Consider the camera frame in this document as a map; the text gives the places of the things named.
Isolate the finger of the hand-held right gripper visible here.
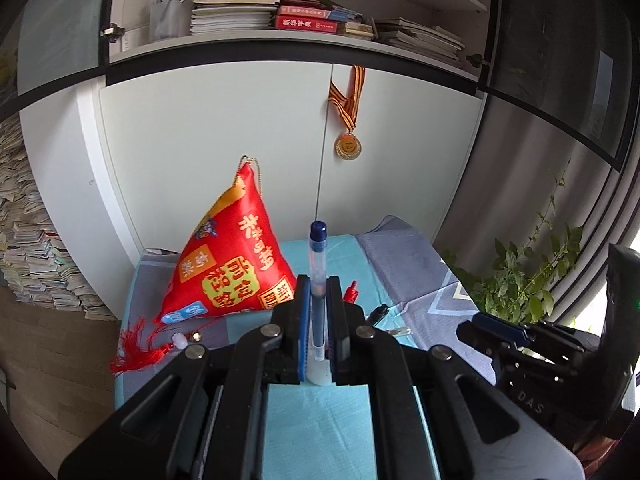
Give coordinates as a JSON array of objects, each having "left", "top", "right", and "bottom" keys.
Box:
[
  {"left": 470, "top": 311, "right": 540, "bottom": 347},
  {"left": 456, "top": 320, "right": 503, "bottom": 367}
]

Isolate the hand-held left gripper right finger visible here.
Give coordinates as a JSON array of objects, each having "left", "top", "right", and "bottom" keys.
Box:
[{"left": 324, "top": 275, "right": 587, "bottom": 480}]

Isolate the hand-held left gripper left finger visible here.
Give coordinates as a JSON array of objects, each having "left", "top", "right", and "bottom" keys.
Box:
[{"left": 57, "top": 274, "right": 312, "bottom": 480}]

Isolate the blue gel pen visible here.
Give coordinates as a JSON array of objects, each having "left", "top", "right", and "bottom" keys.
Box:
[{"left": 306, "top": 220, "right": 332, "bottom": 387}]

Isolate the green leafy plant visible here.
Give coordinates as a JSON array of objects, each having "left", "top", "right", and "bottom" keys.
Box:
[{"left": 439, "top": 159, "right": 587, "bottom": 327}]

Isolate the black pen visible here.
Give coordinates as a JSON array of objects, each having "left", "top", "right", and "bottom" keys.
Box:
[{"left": 365, "top": 303, "right": 390, "bottom": 329}]

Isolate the red triangular tasselled pouch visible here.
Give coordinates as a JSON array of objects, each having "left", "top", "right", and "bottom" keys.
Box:
[{"left": 110, "top": 156, "right": 299, "bottom": 376}]

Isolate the blue and teal printed bedsheet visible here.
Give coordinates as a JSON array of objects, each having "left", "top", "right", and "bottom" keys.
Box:
[{"left": 114, "top": 215, "right": 502, "bottom": 480}]

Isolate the gold medal with striped ribbon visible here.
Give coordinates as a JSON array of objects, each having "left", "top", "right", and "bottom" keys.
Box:
[{"left": 327, "top": 64, "right": 367, "bottom": 160}]

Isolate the white cabinet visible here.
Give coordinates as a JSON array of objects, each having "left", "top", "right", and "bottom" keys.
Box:
[{"left": 20, "top": 0, "right": 490, "bottom": 322}]

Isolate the glass cabinet door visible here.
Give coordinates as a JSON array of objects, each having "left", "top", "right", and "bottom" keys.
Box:
[
  {"left": 14, "top": 0, "right": 122, "bottom": 111},
  {"left": 476, "top": 0, "right": 640, "bottom": 163}
]

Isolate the pile of worn books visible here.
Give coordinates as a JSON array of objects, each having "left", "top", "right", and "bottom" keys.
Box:
[{"left": 0, "top": 119, "right": 119, "bottom": 322}]

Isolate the stack of grey worn booklets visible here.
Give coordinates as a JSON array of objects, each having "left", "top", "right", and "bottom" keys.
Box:
[{"left": 372, "top": 17, "right": 467, "bottom": 64}]

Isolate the bright red book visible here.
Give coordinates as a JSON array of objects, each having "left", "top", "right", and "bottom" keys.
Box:
[{"left": 273, "top": 15, "right": 344, "bottom": 35}]

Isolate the dark red book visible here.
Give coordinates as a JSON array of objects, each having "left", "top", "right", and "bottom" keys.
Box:
[{"left": 277, "top": 4, "right": 334, "bottom": 20}]

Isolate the stack of white booklets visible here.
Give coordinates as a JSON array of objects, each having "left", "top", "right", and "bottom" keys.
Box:
[{"left": 189, "top": 0, "right": 281, "bottom": 36}]

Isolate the clear plastic bag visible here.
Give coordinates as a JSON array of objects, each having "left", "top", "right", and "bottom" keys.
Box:
[{"left": 148, "top": 0, "right": 194, "bottom": 42}]

